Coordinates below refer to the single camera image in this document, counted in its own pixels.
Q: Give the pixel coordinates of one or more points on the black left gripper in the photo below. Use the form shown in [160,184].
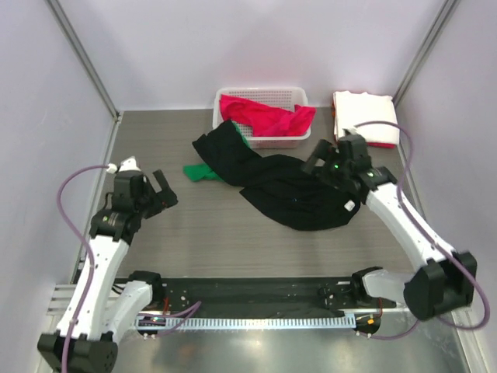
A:
[166,196]

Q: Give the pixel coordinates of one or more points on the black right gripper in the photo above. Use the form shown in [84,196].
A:
[324,150]

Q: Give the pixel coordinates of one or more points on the green t shirt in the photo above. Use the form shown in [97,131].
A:
[202,171]

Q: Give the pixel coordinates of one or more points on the black t shirt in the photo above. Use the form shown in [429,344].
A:
[275,185]

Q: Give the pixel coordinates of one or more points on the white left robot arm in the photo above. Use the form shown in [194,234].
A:
[87,337]

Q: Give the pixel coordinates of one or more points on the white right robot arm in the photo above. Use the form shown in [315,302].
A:
[440,283]

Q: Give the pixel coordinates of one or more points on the folded white t shirt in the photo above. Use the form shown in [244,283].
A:
[357,108]

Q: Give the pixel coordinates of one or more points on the pink t shirt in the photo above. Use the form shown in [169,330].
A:
[267,121]

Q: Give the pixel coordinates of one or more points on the white perforated plastic basket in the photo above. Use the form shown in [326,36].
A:
[282,97]

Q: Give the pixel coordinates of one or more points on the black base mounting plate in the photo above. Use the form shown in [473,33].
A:
[263,298]

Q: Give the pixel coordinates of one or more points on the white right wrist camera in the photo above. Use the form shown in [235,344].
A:
[347,132]

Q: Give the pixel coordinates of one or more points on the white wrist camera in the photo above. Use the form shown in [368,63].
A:
[129,164]
[347,132]

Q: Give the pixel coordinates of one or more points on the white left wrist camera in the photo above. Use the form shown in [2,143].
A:
[129,164]

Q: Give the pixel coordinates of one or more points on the aluminium front rail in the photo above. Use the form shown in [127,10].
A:
[63,293]

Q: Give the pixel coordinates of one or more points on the white slotted cable duct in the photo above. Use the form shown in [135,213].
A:
[348,321]

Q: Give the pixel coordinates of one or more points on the right aluminium frame post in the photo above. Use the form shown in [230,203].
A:
[434,32]

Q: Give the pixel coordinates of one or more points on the aluminium frame post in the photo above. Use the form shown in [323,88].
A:
[76,45]
[434,32]

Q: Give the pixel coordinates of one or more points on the left aluminium frame post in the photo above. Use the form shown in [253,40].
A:
[76,45]

